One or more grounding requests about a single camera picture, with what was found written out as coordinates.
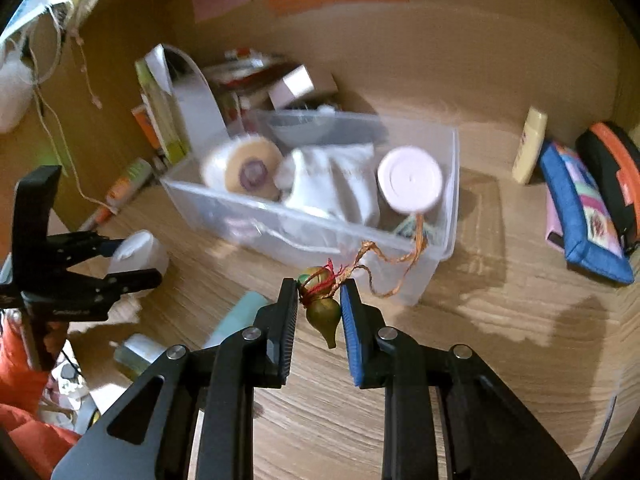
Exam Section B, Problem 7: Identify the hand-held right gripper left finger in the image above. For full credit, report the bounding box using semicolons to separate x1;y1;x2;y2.
50;277;301;480

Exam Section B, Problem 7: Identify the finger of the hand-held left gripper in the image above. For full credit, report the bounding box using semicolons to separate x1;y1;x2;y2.
75;268;163;306
47;230;123;268

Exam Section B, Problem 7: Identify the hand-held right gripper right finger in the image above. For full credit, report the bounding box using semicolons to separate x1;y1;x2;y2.
340;277;583;480

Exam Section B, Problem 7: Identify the white plastic cup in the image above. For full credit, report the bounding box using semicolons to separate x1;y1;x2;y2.
107;230;169;281

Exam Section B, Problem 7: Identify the gourd charm with orange cord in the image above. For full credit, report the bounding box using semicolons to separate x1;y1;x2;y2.
297;210;431;350

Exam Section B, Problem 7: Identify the clear plastic storage box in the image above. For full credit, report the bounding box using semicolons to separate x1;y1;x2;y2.
160;109;460;307

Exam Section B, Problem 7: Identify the white drawstring bag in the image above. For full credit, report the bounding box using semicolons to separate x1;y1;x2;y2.
272;142;381;256

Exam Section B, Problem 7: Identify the white tape roll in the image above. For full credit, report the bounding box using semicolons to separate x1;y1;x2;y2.
200;135;283;196

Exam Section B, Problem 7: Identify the pink round gadget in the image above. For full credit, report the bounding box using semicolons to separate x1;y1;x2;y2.
377;146;445;213

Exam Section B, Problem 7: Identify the wooden desktop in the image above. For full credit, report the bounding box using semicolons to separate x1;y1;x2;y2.
65;160;640;480

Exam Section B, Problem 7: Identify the orange and white tube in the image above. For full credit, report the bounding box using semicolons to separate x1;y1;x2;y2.
80;157;153;231

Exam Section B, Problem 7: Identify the green glass bottle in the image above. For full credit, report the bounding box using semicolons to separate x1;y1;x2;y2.
114;334;168;381

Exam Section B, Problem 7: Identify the small orange box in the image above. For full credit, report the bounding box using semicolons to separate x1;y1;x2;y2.
131;105;161;151

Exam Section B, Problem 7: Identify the orange cloth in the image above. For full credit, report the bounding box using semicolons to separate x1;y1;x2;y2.
0;320;81;461

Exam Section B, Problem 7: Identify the white curved file holder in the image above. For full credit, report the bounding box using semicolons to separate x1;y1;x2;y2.
150;44;226;156

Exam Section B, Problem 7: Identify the stack of books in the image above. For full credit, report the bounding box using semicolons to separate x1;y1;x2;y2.
207;49;281;116

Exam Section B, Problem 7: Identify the pink flat case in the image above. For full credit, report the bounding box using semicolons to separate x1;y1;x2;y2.
545;192;571;253

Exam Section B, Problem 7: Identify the small white box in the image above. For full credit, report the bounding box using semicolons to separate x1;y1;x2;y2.
268;65;336;108

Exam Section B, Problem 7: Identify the blue patterned pouch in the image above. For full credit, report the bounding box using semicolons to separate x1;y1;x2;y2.
539;141;635;285

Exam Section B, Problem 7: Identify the cream plastic bottle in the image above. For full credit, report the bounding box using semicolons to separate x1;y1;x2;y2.
511;106;548;185

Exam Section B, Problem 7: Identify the black round pouch orange zipper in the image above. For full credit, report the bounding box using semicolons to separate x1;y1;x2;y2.
575;121;640;253

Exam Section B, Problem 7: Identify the white cable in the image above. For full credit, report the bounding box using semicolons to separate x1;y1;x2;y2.
25;5;106;206

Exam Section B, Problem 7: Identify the beaded string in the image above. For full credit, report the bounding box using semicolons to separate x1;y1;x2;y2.
70;25;103;108

